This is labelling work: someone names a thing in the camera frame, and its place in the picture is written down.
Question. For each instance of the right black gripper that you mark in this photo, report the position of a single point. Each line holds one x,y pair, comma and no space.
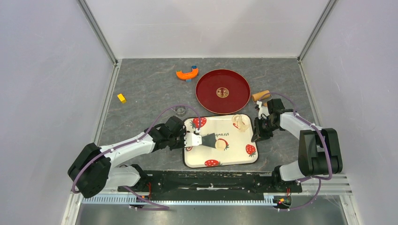
258,134

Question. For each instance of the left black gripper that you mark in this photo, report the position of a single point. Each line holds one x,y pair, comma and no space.
183,133

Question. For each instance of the strawberry pattern tray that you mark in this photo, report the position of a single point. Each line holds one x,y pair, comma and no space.
226,140

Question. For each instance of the torn off dough scrap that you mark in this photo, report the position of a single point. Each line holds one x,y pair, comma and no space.
238,123

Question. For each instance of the white dough piece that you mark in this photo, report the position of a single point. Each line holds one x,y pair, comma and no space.
221,144

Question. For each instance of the orange handled scraper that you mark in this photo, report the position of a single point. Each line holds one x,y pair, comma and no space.
209,140

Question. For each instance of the wooden dough roller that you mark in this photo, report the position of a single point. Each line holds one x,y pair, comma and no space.
263,96

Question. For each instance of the small metal cup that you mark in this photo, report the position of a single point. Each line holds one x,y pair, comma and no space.
180,110

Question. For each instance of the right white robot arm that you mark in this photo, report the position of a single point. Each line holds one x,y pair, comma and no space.
319,154

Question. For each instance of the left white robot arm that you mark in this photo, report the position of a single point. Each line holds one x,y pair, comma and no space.
98,167

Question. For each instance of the red round plate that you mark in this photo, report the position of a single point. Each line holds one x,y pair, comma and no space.
223,91

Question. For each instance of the yellow block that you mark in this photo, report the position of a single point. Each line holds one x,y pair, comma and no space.
122,98

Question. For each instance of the orange U-shaped toy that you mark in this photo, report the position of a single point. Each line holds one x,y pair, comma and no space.
188,76

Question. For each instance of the white toothed cable strip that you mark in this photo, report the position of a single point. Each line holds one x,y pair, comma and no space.
132,200

